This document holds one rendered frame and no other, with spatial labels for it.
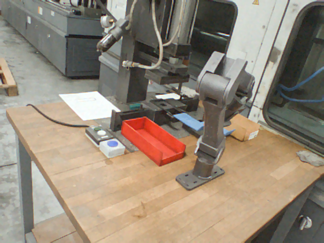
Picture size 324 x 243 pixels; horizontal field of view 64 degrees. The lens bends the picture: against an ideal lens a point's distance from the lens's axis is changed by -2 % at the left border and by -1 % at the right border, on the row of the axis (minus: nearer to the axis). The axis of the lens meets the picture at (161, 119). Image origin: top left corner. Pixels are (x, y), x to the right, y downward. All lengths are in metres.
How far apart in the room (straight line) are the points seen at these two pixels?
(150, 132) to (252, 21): 0.92
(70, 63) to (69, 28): 0.52
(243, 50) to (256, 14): 0.21
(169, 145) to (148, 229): 0.42
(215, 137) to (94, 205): 0.40
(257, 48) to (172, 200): 1.10
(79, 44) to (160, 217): 3.70
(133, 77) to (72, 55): 2.96
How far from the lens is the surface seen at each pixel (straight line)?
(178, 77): 1.16
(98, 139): 0.98
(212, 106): 0.71
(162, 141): 1.07
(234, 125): 1.28
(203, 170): 0.90
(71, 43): 4.20
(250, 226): 0.84
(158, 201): 0.80
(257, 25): 1.66
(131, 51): 1.31
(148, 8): 1.22
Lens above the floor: 1.44
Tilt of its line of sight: 25 degrees down
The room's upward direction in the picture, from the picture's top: 12 degrees clockwise
